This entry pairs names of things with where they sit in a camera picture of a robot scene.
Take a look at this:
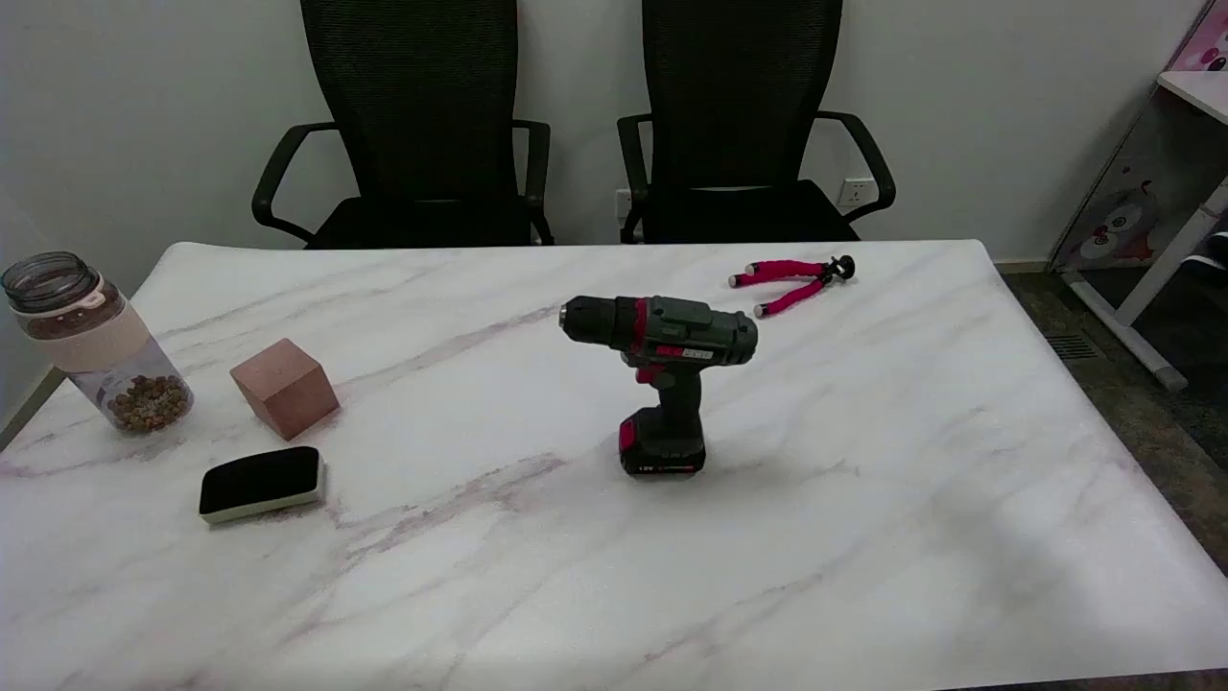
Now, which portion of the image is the black whiteboard eraser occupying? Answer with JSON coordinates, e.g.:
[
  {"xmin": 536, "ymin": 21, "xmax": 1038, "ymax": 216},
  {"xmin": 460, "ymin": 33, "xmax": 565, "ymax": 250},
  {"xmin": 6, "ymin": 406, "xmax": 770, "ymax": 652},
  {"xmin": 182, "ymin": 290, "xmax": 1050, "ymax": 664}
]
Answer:
[{"xmin": 199, "ymin": 445, "xmax": 327, "ymax": 525}]

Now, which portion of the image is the black mesh office chair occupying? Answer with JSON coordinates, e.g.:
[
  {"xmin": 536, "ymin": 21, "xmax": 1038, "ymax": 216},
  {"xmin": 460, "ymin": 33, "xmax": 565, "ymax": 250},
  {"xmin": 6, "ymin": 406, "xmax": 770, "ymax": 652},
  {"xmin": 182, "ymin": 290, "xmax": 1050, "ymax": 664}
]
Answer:
[
  {"xmin": 617, "ymin": 0, "xmax": 897, "ymax": 245},
  {"xmin": 251, "ymin": 0, "xmax": 555, "ymax": 250}
]

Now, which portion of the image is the dark green power screwdriver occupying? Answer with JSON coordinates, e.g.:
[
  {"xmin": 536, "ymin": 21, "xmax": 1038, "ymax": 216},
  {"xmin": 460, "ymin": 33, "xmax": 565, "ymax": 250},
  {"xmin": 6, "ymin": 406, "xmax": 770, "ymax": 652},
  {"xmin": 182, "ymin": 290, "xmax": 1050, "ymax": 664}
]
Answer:
[{"xmin": 559, "ymin": 295, "xmax": 759, "ymax": 477}]

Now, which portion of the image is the clear jar with nuts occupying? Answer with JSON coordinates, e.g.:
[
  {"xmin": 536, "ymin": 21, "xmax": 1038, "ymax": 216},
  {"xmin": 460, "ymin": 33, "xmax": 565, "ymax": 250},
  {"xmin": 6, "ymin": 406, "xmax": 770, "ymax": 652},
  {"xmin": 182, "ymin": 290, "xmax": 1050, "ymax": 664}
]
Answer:
[{"xmin": 1, "ymin": 251, "xmax": 195, "ymax": 435}]

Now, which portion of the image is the pink flexible mini tripod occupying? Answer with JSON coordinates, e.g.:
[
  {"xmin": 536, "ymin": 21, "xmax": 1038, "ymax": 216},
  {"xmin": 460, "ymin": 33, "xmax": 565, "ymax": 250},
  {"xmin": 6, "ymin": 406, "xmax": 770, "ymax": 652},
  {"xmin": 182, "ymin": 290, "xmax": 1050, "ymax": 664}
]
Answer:
[{"xmin": 727, "ymin": 254, "xmax": 857, "ymax": 320}]

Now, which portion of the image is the white desk with cartoon panel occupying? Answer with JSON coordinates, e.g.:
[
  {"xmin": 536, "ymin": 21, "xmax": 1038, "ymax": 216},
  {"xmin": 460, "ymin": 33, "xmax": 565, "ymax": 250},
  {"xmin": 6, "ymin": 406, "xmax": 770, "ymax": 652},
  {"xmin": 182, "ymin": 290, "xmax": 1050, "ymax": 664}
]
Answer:
[{"xmin": 1049, "ymin": 0, "xmax": 1228, "ymax": 393}]

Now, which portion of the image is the reddish brown wooden cube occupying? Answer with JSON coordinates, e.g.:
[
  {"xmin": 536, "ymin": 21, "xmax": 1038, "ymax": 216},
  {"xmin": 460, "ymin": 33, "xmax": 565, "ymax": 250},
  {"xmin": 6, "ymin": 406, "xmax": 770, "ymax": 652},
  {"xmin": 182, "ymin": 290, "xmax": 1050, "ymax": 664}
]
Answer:
[{"xmin": 229, "ymin": 338, "xmax": 342, "ymax": 441}]

